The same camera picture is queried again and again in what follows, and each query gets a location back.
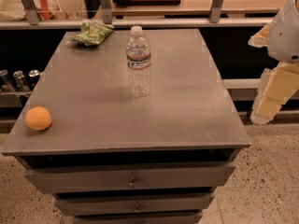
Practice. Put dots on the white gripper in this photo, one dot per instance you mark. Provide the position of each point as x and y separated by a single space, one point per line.
284 36

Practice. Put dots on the clear plastic water bottle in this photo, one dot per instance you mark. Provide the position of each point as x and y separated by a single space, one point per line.
138 62

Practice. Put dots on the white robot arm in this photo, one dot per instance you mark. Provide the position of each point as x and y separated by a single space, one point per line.
277 85

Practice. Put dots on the green jalapeno chip bag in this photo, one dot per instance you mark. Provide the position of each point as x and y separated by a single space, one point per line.
92 33

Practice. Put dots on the white orange plastic bag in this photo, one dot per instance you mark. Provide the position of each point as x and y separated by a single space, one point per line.
20 10

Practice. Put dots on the grey drawer cabinet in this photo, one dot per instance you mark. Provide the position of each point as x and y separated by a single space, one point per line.
111 158

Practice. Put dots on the right soda can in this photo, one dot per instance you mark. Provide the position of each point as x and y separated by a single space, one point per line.
34 76

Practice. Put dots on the soda can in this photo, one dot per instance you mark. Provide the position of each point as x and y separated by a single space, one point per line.
21 80
34 76
8 83

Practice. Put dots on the orange fruit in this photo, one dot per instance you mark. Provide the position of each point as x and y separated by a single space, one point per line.
38 118

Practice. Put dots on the middle soda can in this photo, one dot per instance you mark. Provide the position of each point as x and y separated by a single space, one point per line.
21 80

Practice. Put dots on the left soda can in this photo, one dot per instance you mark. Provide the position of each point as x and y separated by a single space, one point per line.
8 83

